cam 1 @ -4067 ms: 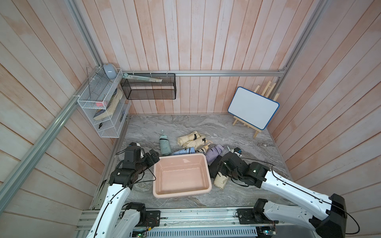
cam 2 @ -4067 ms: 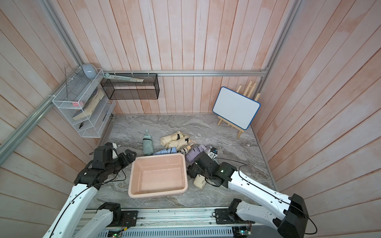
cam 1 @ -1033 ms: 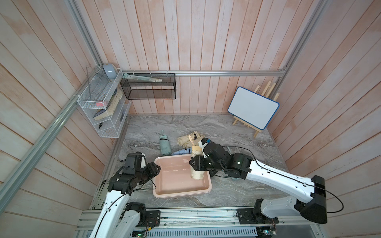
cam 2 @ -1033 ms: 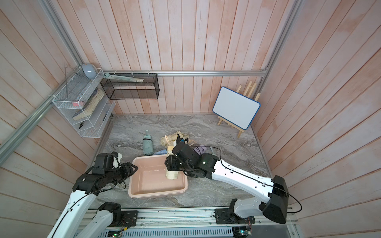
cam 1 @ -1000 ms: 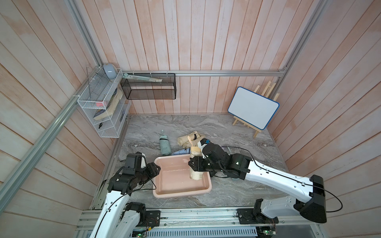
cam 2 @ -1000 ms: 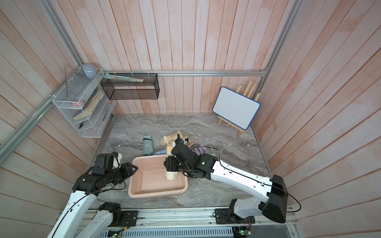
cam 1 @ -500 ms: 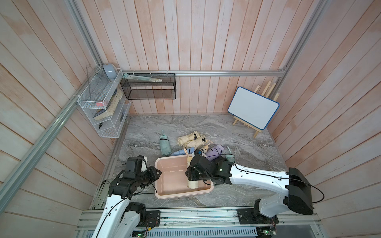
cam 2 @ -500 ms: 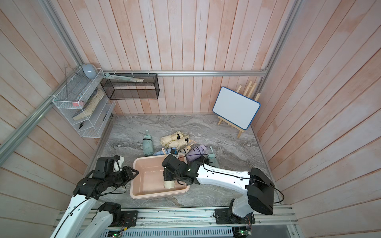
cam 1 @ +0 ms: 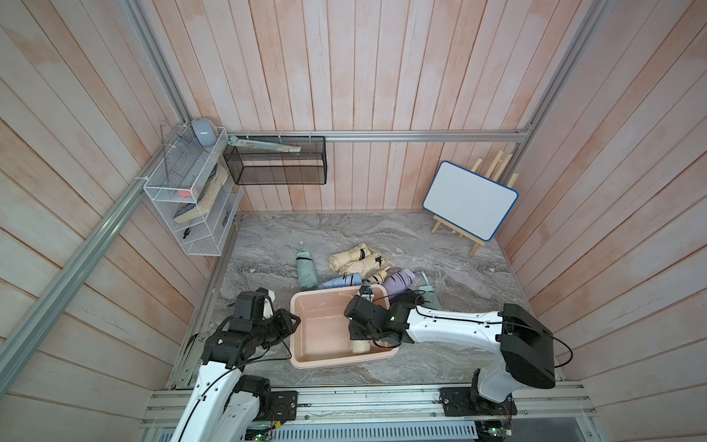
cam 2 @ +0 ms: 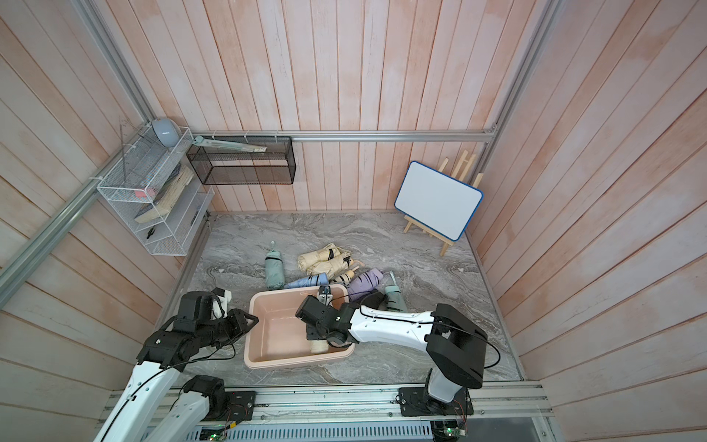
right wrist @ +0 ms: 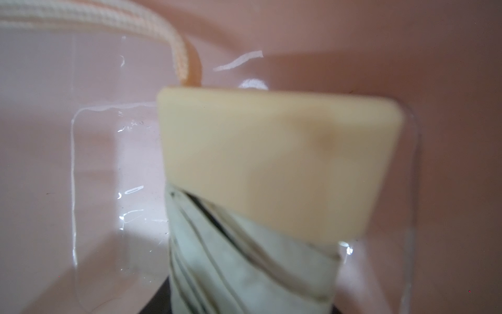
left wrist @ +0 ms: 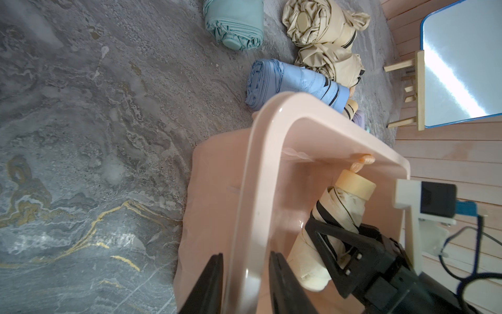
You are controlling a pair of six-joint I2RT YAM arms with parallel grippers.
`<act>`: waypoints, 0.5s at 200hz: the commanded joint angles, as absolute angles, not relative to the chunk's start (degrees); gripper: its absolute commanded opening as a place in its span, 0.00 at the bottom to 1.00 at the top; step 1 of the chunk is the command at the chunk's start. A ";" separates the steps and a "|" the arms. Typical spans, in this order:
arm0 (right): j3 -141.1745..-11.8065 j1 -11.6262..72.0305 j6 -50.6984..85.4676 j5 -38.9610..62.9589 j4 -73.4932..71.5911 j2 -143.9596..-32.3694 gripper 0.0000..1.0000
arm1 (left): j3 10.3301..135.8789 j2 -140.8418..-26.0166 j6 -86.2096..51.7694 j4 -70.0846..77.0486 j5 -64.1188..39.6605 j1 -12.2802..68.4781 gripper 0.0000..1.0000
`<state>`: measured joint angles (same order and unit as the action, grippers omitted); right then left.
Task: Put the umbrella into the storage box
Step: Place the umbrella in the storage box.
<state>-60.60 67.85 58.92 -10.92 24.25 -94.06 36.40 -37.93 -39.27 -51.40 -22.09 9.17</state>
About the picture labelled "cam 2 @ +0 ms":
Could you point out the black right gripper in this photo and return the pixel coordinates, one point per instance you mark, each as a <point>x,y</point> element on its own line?
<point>311,333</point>

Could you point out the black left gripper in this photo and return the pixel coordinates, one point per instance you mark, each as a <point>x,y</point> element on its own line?
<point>239,324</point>

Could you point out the pink plastic storage box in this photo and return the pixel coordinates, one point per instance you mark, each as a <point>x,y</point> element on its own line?
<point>279,340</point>

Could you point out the lilac umbrella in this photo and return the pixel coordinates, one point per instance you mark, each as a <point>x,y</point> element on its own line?
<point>364,284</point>

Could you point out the mint green umbrella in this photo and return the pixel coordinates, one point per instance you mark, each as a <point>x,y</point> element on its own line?
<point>274,268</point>

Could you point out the teal green umbrella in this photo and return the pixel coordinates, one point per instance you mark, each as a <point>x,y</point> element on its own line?
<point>395,301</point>

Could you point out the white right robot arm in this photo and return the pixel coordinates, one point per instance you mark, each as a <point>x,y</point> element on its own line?
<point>458,347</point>

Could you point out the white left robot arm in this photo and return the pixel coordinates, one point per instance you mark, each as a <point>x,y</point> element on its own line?
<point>164,356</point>

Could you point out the light blue folded umbrella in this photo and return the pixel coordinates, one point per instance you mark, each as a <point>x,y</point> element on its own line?
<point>309,281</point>

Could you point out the beige striped folded umbrella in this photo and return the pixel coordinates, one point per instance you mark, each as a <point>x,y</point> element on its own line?
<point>346,277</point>

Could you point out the cream folded umbrella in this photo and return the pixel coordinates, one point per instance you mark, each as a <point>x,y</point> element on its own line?
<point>331,268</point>
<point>328,252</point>

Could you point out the pink item in rack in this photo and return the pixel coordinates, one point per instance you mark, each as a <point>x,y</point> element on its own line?
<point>145,194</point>

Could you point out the green paper on basket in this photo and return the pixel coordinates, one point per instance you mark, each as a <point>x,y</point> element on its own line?
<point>212,144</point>

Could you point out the grey round speaker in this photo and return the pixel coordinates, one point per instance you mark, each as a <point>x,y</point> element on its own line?
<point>167,132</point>

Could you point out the book in wire rack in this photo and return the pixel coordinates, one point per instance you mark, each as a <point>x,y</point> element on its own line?
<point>167,197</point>

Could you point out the white wire shelf rack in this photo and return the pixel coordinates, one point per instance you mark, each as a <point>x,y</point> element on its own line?
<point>156,192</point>

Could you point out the black wire mesh basket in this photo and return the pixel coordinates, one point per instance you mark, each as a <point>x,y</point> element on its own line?
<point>275,167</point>

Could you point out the white board with blue frame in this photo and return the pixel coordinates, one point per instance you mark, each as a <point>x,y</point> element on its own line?
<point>438,200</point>

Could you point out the metal base rail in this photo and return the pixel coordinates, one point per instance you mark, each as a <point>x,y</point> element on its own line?
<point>518,410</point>

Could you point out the aluminium frame rail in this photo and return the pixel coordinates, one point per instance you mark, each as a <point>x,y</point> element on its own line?
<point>388,136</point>

